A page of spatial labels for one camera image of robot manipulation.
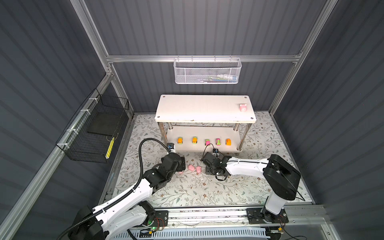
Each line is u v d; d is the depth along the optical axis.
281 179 0.49
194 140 0.94
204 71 1.24
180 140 0.94
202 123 1.15
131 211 0.59
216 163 0.70
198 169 0.89
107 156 0.66
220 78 0.92
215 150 0.83
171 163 0.59
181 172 0.89
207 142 0.94
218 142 0.93
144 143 0.65
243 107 0.73
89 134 0.72
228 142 0.94
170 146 0.71
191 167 0.89
